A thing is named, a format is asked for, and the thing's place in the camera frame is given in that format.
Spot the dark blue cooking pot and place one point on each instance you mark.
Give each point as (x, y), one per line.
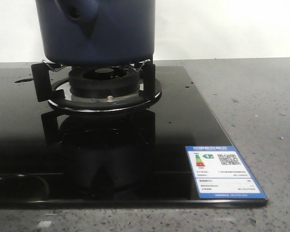
(97, 32)

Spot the black pot support grate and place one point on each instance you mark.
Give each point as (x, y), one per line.
(59, 96)

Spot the black gas burner head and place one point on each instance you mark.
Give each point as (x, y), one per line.
(102, 82)

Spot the blue energy label sticker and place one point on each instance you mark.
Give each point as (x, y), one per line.
(220, 172)

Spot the black glass gas stove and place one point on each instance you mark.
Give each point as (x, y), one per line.
(52, 160)

